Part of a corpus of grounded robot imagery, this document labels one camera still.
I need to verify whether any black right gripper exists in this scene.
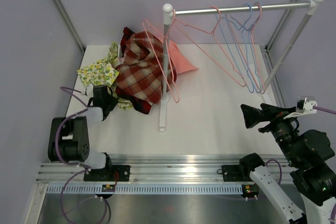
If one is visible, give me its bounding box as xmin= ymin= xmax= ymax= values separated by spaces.
xmin=241 ymin=102 xmax=301 ymax=164

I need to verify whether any pink wire hanger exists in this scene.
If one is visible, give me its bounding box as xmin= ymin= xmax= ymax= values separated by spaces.
xmin=172 ymin=6 xmax=247 ymax=88
xmin=229 ymin=2 xmax=266 ymax=94
xmin=150 ymin=9 xmax=180 ymax=103

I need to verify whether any lemon print skirt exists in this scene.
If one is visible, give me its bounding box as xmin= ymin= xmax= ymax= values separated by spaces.
xmin=77 ymin=42 xmax=133 ymax=110

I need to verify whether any red black plaid skirt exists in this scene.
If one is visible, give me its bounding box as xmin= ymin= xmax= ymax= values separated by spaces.
xmin=115 ymin=27 xmax=152 ymax=114

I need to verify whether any blue wire hanger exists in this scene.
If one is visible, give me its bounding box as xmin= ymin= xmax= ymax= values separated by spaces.
xmin=225 ymin=4 xmax=258 ymax=84
xmin=216 ymin=14 xmax=256 ymax=93

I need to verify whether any red beige checked skirt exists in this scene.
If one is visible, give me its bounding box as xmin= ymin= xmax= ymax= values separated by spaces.
xmin=115 ymin=31 xmax=164 ymax=104

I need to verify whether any pink fuzzy skirt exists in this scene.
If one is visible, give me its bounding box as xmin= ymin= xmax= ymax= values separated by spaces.
xmin=153 ymin=39 xmax=198 ymax=80

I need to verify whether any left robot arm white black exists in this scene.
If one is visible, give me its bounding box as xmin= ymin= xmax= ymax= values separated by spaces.
xmin=47 ymin=85 xmax=119 ymax=182

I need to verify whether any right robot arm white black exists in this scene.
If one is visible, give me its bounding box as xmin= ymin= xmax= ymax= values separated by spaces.
xmin=217 ymin=99 xmax=335 ymax=223

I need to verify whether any white grey clothes rack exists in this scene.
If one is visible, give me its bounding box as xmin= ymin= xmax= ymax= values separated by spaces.
xmin=159 ymin=0 xmax=324 ymax=132

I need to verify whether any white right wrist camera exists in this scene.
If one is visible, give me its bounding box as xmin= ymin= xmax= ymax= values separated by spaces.
xmin=284 ymin=96 xmax=317 ymax=119

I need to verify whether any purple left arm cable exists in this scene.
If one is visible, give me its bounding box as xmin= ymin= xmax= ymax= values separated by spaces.
xmin=59 ymin=87 xmax=111 ymax=222

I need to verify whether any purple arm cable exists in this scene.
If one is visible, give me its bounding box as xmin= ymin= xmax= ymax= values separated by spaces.
xmin=59 ymin=87 xmax=111 ymax=222
xmin=314 ymin=105 xmax=336 ymax=116

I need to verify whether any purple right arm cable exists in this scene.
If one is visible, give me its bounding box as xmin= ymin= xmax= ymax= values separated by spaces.
xmin=314 ymin=105 xmax=336 ymax=116

